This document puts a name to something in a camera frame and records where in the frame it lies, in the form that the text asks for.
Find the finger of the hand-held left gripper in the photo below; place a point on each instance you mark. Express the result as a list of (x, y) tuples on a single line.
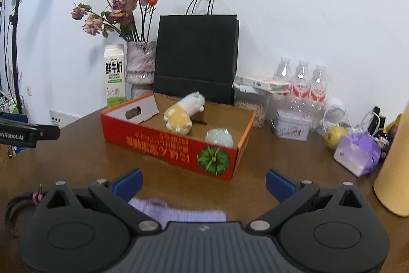
[(12, 118), (38, 134)]

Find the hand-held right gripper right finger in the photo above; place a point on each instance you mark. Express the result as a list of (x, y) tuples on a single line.
[(278, 185)]

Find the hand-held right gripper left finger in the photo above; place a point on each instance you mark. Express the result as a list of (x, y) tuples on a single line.
[(131, 184)]

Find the red cardboard box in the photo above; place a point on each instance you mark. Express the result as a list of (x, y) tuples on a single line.
[(166, 148)]

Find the printed tin box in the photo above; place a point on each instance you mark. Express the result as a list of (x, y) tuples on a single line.
[(292, 129)]

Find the purple knitted cloth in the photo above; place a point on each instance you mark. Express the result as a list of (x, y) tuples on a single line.
[(185, 215)]

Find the yellow pear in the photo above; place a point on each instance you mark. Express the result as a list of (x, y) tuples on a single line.
[(334, 137)]

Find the pale green glitter ball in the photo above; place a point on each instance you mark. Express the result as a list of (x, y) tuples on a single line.
[(219, 137)]

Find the clear grain container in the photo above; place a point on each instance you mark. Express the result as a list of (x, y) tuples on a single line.
[(252, 105)]

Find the yellow and white plush toy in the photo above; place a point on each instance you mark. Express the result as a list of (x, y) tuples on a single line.
[(179, 114)]

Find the white and green milk carton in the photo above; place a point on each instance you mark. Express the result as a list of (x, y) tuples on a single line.
[(114, 74)]

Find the small white fan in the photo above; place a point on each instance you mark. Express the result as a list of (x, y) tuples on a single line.
[(334, 105)]

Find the flat pink and white box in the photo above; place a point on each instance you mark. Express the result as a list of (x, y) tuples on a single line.
[(255, 80)]

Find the clear water bottle red label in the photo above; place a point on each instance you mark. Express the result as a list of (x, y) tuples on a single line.
[(301, 74), (282, 70), (318, 81)]

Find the yellow thermos bottle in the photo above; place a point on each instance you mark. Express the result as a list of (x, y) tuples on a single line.
[(396, 170)]

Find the pink textured vase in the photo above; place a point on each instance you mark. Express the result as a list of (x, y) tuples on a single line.
[(140, 65)]

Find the black charger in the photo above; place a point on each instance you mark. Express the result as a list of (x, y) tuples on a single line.
[(377, 111)]

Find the colourful snack packet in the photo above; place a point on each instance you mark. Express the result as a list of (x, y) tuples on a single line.
[(394, 122)]

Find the black paper bag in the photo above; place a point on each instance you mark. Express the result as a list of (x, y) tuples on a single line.
[(195, 52)]

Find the small white wall switch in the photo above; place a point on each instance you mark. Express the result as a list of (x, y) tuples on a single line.
[(29, 90)]

